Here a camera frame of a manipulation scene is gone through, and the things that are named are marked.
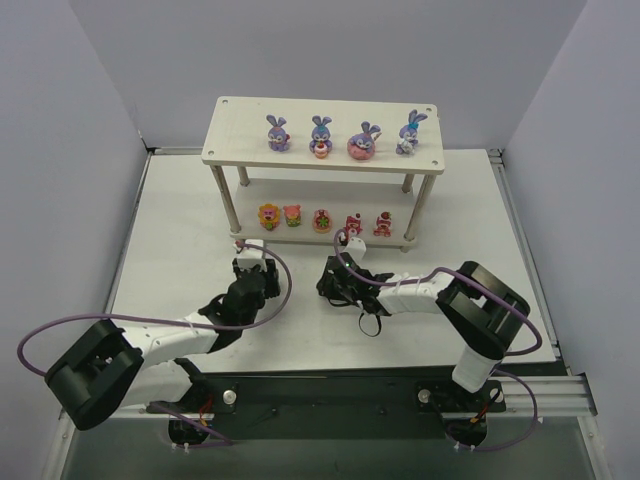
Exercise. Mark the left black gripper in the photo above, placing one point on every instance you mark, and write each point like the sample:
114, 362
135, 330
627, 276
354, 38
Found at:
270, 281

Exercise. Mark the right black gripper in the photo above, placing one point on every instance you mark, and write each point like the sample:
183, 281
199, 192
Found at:
329, 284

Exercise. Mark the red white bear toy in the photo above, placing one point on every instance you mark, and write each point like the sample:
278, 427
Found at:
353, 225

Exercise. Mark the pink bear clover toy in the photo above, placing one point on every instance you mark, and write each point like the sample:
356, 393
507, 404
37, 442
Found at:
321, 222

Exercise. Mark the orange lion toy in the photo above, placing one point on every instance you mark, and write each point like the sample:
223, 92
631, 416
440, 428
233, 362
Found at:
269, 216

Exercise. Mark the red white strawberry toy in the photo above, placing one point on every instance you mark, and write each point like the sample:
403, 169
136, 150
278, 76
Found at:
383, 225

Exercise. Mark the pink bear burger toy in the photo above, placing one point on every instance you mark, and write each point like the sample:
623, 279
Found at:
292, 215

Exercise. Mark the purple bunny with ball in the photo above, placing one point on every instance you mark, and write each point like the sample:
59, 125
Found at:
321, 144

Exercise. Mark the purple bunny pink cake toy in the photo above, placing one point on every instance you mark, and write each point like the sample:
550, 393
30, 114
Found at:
362, 146

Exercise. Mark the purple bunny blue ears toy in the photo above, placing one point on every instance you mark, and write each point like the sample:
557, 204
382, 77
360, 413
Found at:
408, 134

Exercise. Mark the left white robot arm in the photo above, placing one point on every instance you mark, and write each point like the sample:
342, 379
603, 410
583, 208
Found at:
113, 366

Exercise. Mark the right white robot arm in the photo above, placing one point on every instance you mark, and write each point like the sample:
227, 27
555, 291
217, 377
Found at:
484, 311

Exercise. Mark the wooden two-tier shelf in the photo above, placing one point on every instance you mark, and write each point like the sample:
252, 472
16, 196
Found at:
296, 170

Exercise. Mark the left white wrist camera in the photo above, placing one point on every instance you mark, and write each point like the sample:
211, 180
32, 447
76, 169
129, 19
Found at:
250, 254

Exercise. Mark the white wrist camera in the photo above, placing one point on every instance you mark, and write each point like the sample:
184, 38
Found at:
351, 244
250, 254

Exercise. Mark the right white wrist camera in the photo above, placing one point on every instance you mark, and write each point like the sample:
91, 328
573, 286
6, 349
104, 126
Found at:
351, 244

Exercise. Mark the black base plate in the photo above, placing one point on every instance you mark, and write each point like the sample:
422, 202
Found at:
355, 404

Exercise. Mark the aluminium frame rail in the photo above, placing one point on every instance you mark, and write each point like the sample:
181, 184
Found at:
522, 393

